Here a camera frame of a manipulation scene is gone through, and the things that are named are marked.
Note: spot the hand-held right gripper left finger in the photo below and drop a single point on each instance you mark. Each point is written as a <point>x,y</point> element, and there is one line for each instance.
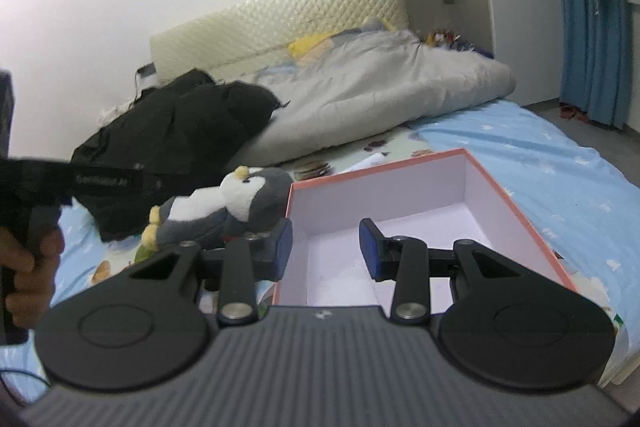
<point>282,248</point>

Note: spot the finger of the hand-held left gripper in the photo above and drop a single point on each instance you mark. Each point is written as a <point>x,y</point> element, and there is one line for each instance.
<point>147,183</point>

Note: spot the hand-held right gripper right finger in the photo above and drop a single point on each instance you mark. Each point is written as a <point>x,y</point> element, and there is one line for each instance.
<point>367,252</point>

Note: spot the pink cardboard box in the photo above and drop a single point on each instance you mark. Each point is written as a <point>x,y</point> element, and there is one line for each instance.
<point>425,192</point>

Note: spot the person's left hand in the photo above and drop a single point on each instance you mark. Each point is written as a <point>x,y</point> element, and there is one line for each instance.
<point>37,292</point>

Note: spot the black jacket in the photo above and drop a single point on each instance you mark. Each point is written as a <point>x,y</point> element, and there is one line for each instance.
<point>165,127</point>

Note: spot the grey white penguin plush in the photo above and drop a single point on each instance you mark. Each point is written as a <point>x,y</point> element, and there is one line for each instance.
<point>250,197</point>

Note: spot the long green plush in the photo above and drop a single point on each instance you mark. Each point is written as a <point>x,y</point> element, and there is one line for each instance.
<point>144,254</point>

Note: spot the grey quilt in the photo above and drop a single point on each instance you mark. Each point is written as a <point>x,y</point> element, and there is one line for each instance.
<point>375,87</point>

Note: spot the cream quilted headboard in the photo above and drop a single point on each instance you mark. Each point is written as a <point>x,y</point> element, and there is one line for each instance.
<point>260,27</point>

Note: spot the printed bed sheet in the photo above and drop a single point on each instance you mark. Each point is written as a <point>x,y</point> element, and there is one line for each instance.
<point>540,157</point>

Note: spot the yellow pillow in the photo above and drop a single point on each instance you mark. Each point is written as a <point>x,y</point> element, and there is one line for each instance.
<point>310,44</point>

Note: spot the pile of colourful toys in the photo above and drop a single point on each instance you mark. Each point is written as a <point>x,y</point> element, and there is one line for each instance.
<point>440,38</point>

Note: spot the white wardrobe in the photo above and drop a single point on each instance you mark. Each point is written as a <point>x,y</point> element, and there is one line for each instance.
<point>520,7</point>

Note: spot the blue curtain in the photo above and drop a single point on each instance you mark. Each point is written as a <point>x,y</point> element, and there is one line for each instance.
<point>585,47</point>

